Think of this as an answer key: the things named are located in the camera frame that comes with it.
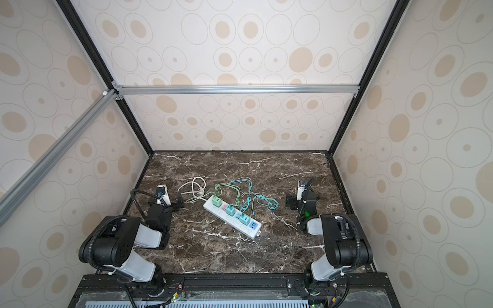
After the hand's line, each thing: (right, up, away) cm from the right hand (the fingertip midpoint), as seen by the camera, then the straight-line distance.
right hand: (307, 193), depth 95 cm
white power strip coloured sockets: (-28, -16, -9) cm, 33 cm away
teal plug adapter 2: (-31, -11, -10) cm, 34 cm away
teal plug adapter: (-37, -7, -7) cm, 39 cm away
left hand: (-64, +3, -6) cm, 64 cm away
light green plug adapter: (-44, -3, -5) cm, 44 cm away
